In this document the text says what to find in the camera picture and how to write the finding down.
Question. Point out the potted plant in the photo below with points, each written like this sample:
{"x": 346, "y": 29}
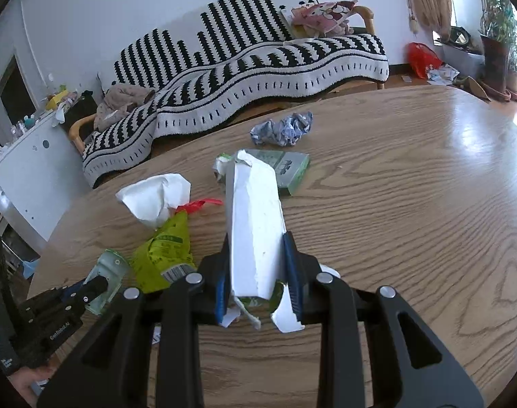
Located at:
{"x": 495, "y": 63}

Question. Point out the torn white carton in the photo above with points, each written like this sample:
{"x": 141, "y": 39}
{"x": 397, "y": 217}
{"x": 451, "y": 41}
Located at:
{"x": 254, "y": 221}

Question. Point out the wooden frame sofa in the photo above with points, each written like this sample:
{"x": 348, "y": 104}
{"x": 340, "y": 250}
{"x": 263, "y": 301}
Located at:
{"x": 363, "y": 9}

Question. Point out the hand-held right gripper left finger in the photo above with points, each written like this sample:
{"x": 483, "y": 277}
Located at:
{"x": 222, "y": 293}

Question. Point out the red ribbon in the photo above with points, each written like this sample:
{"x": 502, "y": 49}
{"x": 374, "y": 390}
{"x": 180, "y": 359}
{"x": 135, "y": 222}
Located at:
{"x": 199, "y": 205}

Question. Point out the white crumpled paper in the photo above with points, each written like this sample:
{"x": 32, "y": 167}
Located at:
{"x": 152, "y": 197}

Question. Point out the green flat box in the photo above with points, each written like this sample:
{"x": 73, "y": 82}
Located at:
{"x": 293, "y": 170}

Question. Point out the black round device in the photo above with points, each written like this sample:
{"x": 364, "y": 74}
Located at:
{"x": 459, "y": 35}

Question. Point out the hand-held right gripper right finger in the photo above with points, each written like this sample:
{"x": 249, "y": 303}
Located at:
{"x": 294, "y": 282}

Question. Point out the black bag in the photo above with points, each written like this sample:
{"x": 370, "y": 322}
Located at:
{"x": 82, "y": 108}

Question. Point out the crumpled blue paper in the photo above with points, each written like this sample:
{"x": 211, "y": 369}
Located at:
{"x": 279, "y": 129}

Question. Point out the beige crumpled clothing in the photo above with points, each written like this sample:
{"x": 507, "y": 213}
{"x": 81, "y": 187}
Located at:
{"x": 122, "y": 102}

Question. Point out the pile of crumpled papers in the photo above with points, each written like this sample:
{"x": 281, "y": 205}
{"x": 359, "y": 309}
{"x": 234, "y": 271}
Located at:
{"x": 442, "y": 74}

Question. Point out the green snack packet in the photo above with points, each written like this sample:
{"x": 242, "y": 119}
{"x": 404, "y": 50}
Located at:
{"x": 165, "y": 250}

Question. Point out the person's left hand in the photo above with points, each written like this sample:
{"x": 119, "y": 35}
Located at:
{"x": 29, "y": 380}

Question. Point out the white low cabinet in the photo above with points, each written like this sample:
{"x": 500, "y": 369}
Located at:
{"x": 462, "y": 59}

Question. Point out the brown cardboard piece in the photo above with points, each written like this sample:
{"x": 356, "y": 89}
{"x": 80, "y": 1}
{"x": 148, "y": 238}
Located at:
{"x": 470, "y": 86}

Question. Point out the crumpled grey green wrapper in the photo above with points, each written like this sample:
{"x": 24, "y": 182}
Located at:
{"x": 221, "y": 168}

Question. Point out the blue plastic bag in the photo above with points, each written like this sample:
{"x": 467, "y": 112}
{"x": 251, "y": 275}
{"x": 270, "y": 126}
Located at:
{"x": 31, "y": 270}

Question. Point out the black white striped blanket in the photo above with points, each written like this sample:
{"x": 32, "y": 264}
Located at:
{"x": 241, "y": 76}

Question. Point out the red plastic bag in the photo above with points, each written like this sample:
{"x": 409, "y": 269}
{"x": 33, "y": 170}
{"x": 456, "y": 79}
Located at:
{"x": 422, "y": 59}

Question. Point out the pink printed cushion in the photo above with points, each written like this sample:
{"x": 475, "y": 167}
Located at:
{"x": 322, "y": 15}

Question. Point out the pile of bottles and packets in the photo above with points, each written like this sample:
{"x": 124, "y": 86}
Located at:
{"x": 54, "y": 102}

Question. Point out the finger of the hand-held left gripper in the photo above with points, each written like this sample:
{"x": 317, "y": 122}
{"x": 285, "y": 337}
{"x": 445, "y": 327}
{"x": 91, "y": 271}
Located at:
{"x": 94, "y": 287}
{"x": 71, "y": 294}

